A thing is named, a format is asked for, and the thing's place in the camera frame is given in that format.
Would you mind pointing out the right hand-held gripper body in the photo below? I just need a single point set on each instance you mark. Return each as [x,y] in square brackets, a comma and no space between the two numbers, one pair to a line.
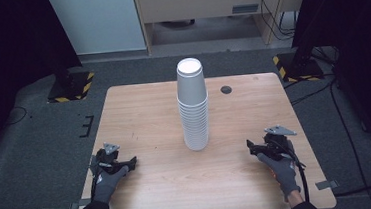
[278,145]

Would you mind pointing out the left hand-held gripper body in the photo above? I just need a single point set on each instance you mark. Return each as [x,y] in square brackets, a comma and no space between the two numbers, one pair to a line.
[105,156]

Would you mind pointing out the stack of white paper cups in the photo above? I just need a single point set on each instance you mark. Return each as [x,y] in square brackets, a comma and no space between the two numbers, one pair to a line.
[193,117]

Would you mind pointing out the person's right hand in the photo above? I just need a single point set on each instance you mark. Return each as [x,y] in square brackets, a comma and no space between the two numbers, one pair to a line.
[284,173]

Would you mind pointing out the person's left hand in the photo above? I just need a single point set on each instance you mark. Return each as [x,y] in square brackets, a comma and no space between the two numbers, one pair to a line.
[108,186]

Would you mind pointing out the black floor tape mark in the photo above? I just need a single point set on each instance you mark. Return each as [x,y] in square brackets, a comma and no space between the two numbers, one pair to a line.
[87,126]

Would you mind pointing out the grey tape strip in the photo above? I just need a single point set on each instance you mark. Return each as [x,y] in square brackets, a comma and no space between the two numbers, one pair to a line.
[80,204]
[327,184]

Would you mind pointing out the dark round table grommet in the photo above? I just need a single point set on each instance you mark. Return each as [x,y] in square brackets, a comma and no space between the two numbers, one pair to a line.
[226,89]

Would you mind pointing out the striped black stand base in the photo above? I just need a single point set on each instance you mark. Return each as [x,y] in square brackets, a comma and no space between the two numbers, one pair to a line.
[299,68]
[72,88]

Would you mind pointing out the black curtain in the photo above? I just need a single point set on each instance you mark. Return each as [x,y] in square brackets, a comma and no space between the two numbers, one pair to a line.
[12,48]
[358,37]

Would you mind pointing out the white cabinet panel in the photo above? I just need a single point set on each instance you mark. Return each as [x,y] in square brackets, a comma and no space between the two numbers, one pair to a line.
[96,21]

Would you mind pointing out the light wooden desk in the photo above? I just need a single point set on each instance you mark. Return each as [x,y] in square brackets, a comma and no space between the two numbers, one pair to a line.
[199,3]

